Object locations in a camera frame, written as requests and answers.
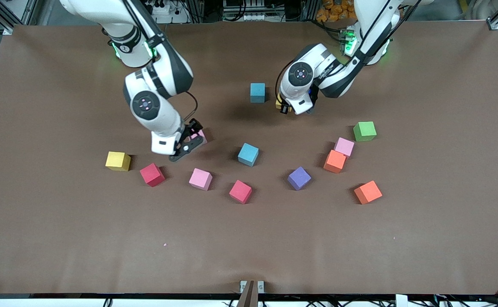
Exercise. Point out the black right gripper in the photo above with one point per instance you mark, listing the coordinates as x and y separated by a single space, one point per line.
194 125

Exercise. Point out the yellow foam cube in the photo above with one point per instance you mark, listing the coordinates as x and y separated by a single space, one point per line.
117 160
278 104

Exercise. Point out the pink foam cube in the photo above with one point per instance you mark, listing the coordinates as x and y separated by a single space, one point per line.
344 146
199 136
200 178

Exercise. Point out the blue foam cube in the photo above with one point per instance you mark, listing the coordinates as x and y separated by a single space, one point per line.
257 91
248 153

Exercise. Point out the red foam cube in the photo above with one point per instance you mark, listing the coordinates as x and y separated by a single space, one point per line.
152 174
240 191

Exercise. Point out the purple foam cube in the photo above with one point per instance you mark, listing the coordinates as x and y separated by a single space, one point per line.
299 177

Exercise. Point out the orange foam cube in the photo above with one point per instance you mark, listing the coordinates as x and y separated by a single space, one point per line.
334 160
368 192

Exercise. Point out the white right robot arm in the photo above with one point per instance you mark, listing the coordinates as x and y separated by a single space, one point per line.
155 115

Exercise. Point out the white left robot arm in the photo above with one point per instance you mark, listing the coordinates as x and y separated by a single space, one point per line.
377 25

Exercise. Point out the green foam cube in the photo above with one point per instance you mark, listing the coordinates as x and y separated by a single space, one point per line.
364 130

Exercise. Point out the silver equipment box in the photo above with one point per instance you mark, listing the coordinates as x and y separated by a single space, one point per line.
248 13

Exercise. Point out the orange snack bag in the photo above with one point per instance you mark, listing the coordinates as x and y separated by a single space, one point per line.
334 10

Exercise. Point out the white power strip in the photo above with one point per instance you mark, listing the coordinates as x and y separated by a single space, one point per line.
167 17

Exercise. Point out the small metal bracket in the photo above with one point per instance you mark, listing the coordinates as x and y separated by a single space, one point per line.
260 286

